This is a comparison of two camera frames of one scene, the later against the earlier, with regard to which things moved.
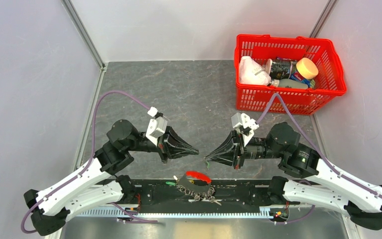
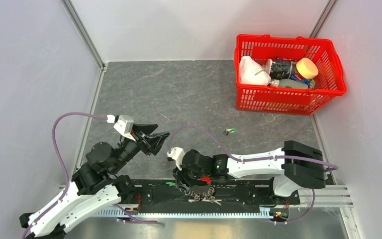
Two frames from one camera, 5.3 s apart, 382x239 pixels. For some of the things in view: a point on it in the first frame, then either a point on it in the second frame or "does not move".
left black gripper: x=169 y=145 → x=155 y=141
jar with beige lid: x=306 y=70 does not move
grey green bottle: x=288 y=83 does not move
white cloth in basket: x=251 y=72 does not move
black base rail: x=230 y=194 does not move
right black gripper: x=236 y=139 → x=181 y=179
